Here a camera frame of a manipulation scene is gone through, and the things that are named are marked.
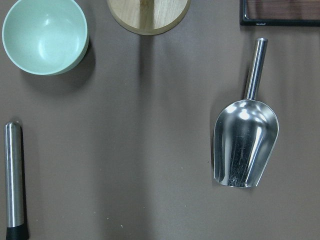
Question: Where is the mint green bowl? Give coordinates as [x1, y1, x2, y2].
[2, 0, 89, 76]

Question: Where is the steel muddler black tip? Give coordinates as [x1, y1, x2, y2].
[4, 121, 29, 240]

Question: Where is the steel ice scoop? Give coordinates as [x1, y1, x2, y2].
[213, 37, 279, 188]

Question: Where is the wooden cup tree stand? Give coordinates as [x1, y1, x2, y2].
[107, 0, 191, 36]

